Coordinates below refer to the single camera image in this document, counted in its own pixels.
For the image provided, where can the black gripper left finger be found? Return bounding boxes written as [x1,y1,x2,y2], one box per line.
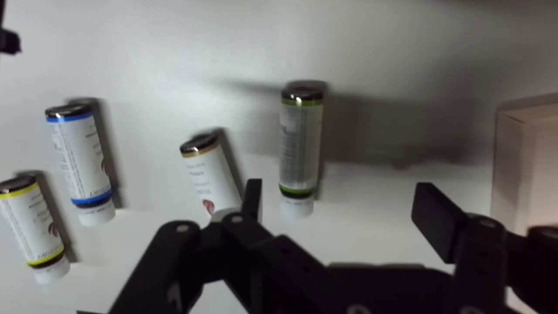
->
[106,177,328,314]

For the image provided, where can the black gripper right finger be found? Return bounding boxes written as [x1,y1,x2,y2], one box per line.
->
[411,182,558,314]

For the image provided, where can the battery with green band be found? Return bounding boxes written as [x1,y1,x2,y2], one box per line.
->
[279,81,324,219]

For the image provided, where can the battery with blue band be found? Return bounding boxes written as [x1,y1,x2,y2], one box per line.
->
[45,98,115,227]

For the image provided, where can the light wooden divided tray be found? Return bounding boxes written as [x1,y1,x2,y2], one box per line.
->
[490,93,558,234]

